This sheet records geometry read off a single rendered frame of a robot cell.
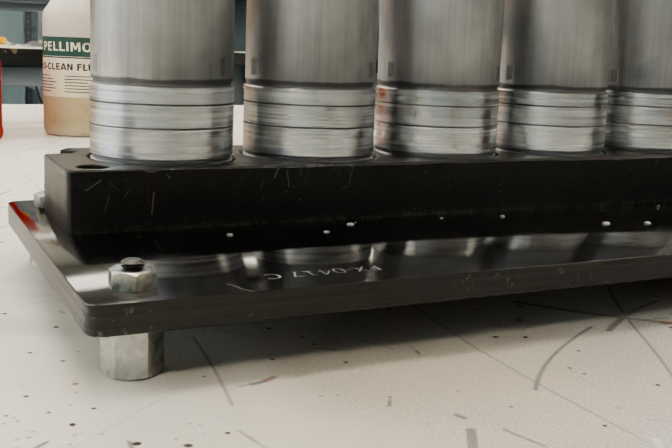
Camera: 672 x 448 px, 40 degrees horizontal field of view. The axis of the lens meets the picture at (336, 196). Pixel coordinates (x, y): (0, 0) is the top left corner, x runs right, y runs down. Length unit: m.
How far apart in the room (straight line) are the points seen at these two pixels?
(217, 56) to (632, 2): 0.10
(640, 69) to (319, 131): 0.08
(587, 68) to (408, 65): 0.04
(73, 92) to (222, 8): 0.24
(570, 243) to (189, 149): 0.06
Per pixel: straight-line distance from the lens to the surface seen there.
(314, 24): 0.16
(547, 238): 0.16
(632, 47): 0.21
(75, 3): 0.39
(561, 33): 0.19
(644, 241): 0.16
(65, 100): 0.39
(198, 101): 0.15
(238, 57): 3.07
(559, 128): 0.19
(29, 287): 0.16
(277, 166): 0.16
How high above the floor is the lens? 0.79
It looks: 9 degrees down
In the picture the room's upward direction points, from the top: 2 degrees clockwise
